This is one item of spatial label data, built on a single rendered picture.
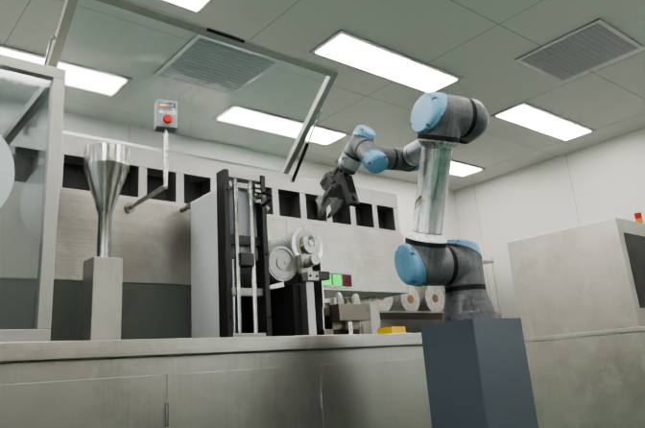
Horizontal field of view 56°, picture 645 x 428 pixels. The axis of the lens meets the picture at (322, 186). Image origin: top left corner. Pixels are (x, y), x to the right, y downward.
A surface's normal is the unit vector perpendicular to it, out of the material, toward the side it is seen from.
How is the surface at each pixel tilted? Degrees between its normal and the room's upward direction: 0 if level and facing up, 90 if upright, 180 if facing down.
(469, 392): 90
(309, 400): 90
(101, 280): 90
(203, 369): 90
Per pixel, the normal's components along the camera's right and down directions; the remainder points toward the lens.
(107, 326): 0.64, -0.27
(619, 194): -0.77, -0.14
